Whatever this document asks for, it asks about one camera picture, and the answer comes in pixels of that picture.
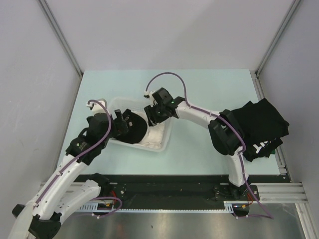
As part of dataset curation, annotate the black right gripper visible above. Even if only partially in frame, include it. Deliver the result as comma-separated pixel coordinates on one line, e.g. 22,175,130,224
144,103,169,127

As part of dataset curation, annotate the white plastic laundry basket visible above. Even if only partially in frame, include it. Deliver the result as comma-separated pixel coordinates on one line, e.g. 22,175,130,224
108,97,172,152

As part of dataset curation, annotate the black t shirt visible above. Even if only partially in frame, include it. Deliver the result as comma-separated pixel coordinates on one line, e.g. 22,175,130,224
114,109,148,144

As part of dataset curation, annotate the white t shirt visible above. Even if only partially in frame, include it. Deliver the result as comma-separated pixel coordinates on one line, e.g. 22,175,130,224
137,112,165,149

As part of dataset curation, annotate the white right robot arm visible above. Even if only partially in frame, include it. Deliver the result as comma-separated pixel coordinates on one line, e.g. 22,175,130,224
144,88,249,200

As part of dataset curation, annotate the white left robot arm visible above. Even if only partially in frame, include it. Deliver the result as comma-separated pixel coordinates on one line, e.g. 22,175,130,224
8,108,128,239

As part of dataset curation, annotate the stack of black t shirts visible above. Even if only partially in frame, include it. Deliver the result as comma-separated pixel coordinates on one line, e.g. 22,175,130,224
232,98,290,162

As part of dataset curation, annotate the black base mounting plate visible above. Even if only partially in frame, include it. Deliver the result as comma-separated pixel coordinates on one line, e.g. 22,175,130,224
98,175,259,213

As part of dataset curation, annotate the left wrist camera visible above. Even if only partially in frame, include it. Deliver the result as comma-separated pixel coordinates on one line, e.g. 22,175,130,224
86,99,107,116

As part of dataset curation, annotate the left aluminium corner post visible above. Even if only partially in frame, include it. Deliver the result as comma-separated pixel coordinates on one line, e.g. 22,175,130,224
37,0,84,79

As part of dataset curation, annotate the aluminium corner post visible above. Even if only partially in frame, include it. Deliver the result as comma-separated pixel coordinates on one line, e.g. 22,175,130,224
37,0,84,79
255,0,302,75

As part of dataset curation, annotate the white slotted cable duct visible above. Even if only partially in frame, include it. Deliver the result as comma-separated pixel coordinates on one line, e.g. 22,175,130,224
76,201,248,215

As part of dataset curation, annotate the aluminium frame rail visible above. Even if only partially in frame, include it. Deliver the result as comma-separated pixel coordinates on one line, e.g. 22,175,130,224
37,181,307,204

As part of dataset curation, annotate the right aluminium corner post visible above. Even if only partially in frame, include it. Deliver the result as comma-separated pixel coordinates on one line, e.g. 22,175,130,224
255,0,302,75

